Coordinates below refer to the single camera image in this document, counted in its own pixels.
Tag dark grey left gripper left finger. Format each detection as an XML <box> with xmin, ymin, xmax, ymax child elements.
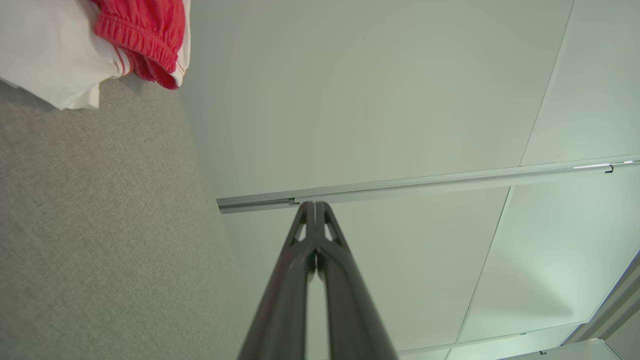
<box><xmin>237</xmin><ymin>201</ymin><xmax>317</xmax><ymax>360</ymax></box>

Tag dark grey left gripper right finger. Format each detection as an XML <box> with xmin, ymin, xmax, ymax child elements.
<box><xmin>316</xmin><ymin>201</ymin><xmax>399</xmax><ymax>360</ymax></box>

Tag red Bulls jersey white sleeves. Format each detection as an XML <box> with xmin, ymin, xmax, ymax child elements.
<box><xmin>0</xmin><ymin>0</ymin><xmax>132</xmax><ymax>111</ymax></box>

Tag grey aluminium partition post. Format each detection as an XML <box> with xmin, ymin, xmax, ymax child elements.
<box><xmin>216</xmin><ymin>154</ymin><xmax>640</xmax><ymax>215</ymax></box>

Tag grey aluminium partition frame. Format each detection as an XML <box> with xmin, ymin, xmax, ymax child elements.
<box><xmin>560</xmin><ymin>247</ymin><xmax>640</xmax><ymax>347</ymax></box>

